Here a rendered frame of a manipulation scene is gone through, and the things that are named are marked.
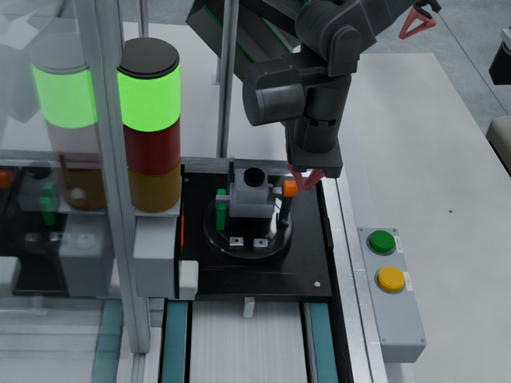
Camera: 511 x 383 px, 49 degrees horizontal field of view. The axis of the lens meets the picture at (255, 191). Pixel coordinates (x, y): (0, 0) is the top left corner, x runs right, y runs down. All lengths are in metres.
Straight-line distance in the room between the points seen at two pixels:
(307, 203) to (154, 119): 0.53
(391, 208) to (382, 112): 0.29
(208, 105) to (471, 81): 2.09
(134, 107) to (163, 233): 0.15
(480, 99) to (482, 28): 0.70
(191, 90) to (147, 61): 0.88
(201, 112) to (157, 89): 0.83
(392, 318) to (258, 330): 0.19
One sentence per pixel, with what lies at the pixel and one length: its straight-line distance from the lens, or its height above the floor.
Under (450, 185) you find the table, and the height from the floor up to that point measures 0.86.
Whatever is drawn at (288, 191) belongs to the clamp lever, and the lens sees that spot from 0.81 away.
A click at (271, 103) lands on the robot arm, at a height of 1.26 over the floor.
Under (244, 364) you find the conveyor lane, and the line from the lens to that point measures 0.83.
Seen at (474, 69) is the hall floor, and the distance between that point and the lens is 3.27.
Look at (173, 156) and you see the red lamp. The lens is 0.49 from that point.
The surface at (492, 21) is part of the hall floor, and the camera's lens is 3.76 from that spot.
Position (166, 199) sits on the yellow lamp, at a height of 1.28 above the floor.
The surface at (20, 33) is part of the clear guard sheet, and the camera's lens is 0.26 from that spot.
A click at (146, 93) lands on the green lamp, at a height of 1.40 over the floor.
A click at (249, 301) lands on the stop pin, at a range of 0.82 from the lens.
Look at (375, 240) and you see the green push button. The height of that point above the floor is 0.97.
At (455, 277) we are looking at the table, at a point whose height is 0.86.
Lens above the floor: 1.67
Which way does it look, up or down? 48 degrees down
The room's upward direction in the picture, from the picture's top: 8 degrees clockwise
